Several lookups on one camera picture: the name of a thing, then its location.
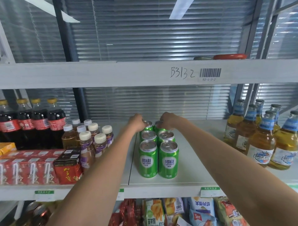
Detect orange-green snack bag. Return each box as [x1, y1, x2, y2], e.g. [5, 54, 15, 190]
[214, 196, 248, 226]

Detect person's left forearm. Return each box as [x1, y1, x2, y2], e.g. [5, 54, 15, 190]
[46, 127, 143, 226]

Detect grey window blinds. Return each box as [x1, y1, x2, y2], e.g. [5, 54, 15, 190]
[0, 0, 298, 121]

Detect red snack bag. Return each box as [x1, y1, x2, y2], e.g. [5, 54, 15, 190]
[109, 198, 143, 226]

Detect dark red carton pack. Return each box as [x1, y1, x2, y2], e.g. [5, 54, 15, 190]
[53, 147, 83, 184]

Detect person's left hand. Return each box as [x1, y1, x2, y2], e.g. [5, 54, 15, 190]
[128, 114, 147, 133]

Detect white metal shelf rack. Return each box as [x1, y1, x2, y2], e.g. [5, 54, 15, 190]
[0, 19, 298, 210]

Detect person's right hand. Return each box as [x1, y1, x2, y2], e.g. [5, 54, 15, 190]
[159, 112, 184, 130]

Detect barcode label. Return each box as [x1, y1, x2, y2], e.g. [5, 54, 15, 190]
[199, 68, 222, 82]

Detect green fries snack bag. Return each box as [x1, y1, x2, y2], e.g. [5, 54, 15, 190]
[142, 199, 166, 226]

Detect blue-white snack bag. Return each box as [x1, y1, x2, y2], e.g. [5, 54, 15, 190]
[188, 197, 216, 217]

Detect light blue snack bag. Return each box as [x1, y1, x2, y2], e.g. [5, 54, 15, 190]
[189, 209, 218, 226]

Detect cluster of white-capped drink bottles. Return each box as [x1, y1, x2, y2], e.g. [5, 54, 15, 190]
[61, 118, 115, 174]

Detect cluster of green cans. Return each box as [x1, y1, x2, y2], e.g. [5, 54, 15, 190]
[139, 130, 180, 179]

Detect yellow box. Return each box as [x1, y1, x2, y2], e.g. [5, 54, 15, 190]
[0, 142, 17, 156]

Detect brown drink can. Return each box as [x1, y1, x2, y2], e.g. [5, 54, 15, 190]
[23, 201, 39, 220]
[31, 205, 52, 226]

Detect person's right forearm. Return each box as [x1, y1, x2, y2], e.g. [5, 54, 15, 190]
[173, 116, 298, 226]

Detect green beverage can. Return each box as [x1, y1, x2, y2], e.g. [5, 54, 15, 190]
[153, 120, 174, 135]
[142, 120, 154, 133]

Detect yellow chips bag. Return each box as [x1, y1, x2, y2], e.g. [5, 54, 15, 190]
[163, 197, 185, 216]

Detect yellow-capped cola bottle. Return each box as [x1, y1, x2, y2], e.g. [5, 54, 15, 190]
[47, 97, 67, 149]
[0, 100, 18, 150]
[30, 98, 51, 150]
[15, 98, 35, 150]

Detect flat red object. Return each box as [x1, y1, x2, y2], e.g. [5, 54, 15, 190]
[213, 54, 248, 60]

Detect row of red drink cartons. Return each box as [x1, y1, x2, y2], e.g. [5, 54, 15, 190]
[0, 149, 66, 186]

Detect cluster of amber glass bottles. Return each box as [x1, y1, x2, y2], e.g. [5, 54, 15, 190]
[223, 99, 298, 171]

